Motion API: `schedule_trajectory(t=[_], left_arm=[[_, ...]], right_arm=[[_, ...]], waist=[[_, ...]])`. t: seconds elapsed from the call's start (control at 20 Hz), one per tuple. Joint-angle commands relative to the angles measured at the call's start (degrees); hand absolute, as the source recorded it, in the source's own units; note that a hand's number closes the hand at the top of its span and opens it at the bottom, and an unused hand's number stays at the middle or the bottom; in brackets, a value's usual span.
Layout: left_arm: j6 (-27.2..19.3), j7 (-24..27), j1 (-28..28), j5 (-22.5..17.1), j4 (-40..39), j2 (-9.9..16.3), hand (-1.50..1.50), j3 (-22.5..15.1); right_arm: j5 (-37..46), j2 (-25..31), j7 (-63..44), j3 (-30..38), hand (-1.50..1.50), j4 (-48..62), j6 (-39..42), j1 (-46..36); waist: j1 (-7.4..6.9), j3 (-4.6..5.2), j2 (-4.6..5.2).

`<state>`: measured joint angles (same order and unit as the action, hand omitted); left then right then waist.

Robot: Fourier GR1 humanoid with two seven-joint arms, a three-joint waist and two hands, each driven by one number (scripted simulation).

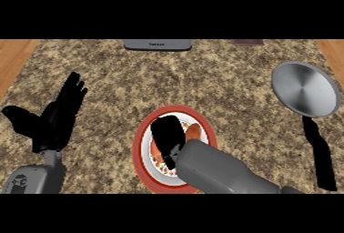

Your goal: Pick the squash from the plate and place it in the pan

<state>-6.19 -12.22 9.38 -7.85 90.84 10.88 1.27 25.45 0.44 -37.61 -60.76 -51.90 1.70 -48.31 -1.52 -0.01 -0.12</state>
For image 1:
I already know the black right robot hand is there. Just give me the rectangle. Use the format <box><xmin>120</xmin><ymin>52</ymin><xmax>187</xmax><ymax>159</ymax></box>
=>
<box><xmin>148</xmin><ymin>115</ymin><xmax>187</xmax><ymax>171</ymax></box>

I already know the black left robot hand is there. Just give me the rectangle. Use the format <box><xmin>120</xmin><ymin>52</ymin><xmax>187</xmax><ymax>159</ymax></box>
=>
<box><xmin>0</xmin><ymin>71</ymin><xmax>88</xmax><ymax>154</ymax></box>

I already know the orange squash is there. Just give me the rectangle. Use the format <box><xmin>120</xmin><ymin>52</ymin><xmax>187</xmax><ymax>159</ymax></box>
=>
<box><xmin>184</xmin><ymin>123</ymin><xmax>202</xmax><ymax>143</ymax></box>

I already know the red rimmed white plate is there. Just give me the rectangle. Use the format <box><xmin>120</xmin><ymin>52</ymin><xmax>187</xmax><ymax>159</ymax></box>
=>
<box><xmin>131</xmin><ymin>105</ymin><xmax>218</xmax><ymax>195</ymax></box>

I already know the grey appliance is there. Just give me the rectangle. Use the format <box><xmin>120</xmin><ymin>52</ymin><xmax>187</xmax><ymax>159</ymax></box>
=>
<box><xmin>122</xmin><ymin>39</ymin><xmax>193</xmax><ymax>52</ymax></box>

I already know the dark maroon flat object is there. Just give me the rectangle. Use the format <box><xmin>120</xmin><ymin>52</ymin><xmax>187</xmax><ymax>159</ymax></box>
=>
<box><xmin>231</xmin><ymin>39</ymin><xmax>265</xmax><ymax>46</ymax></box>

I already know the silver pan with black handle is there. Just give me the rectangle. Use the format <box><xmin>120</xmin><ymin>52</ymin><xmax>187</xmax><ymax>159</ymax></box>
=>
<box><xmin>269</xmin><ymin>60</ymin><xmax>344</xmax><ymax>192</ymax></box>

